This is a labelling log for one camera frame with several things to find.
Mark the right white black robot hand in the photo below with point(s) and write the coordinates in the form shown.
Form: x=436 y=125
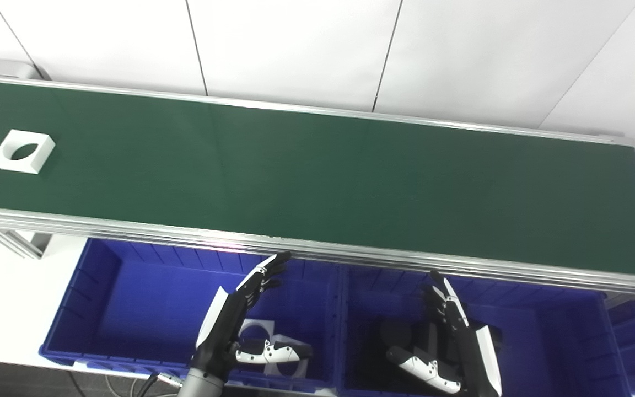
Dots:
x=461 y=353

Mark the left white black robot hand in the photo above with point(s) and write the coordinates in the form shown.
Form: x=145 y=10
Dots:
x=224 y=322

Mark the blue bin holding white parts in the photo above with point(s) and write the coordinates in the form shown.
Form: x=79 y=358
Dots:
x=146 y=309

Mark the blue bin holding black parts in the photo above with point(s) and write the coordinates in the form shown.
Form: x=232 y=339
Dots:
x=543 y=342

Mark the green conveyor belt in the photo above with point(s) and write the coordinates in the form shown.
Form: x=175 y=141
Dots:
x=130 y=230
x=295 y=176

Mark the aluminium conveyor leg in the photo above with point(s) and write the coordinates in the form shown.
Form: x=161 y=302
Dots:
x=17 y=242

